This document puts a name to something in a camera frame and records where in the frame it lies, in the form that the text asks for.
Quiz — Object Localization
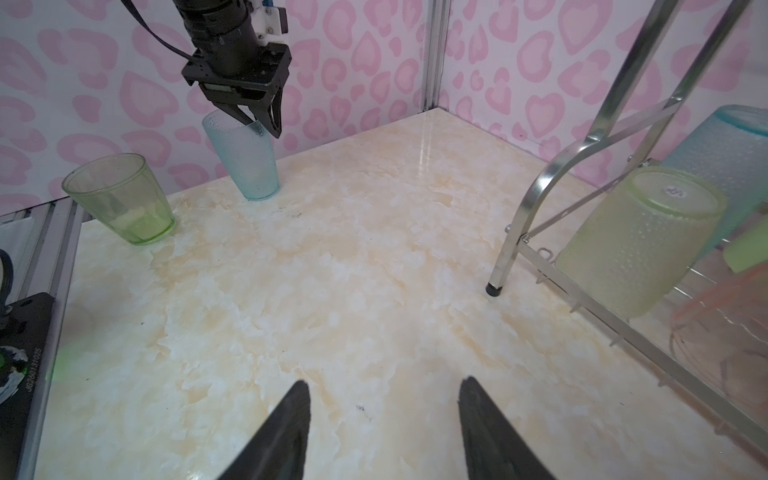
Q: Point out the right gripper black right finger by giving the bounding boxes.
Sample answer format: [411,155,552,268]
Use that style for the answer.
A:
[458,376,555,480]

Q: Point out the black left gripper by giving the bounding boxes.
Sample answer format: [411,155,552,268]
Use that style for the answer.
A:
[181,43,292,138]

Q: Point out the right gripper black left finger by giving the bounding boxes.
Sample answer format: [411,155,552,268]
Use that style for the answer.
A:
[219,380,311,480]

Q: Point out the translucent green plastic cup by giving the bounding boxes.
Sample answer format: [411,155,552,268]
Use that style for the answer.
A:
[555,166,727,320]

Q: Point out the translucent pink plastic cup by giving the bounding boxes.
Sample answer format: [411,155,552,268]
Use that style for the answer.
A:
[671,263,767,424]

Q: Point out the light green ceramic mug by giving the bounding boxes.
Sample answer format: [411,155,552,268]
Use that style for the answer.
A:
[723,216,768,273]

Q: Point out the translucent teal plastic cup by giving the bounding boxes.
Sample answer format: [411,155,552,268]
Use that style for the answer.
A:
[662,105,767,258]

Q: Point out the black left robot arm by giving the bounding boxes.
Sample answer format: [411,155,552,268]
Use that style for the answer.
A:
[174,0,292,138]

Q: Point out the steel two-tier dish rack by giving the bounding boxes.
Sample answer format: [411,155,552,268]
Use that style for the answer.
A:
[486,1,767,450]

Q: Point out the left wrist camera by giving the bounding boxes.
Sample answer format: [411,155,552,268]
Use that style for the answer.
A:
[251,0,289,46]

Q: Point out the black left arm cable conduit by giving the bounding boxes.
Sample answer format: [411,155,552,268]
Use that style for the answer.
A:
[119,0,199,64]

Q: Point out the aluminium corner frame post left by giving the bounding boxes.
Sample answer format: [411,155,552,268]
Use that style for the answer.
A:
[419,0,451,112]

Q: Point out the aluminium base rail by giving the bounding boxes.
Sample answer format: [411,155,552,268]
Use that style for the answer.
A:
[1,197,84,479]

